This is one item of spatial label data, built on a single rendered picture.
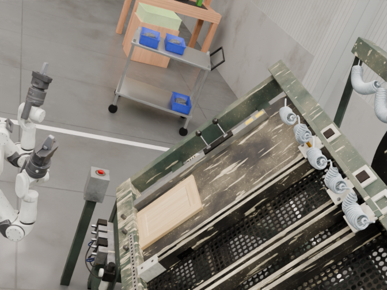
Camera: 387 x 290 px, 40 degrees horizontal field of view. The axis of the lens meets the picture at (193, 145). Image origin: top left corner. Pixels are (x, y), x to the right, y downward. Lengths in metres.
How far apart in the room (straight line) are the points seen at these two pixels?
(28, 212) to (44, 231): 1.92
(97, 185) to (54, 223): 1.12
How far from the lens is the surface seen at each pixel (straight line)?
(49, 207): 4.52
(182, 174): 3.11
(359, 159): 2.30
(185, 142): 3.28
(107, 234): 3.15
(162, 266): 2.69
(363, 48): 3.29
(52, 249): 4.13
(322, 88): 6.27
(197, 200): 2.86
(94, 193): 3.35
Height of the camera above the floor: 2.67
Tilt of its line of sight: 25 degrees down
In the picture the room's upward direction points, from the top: 22 degrees clockwise
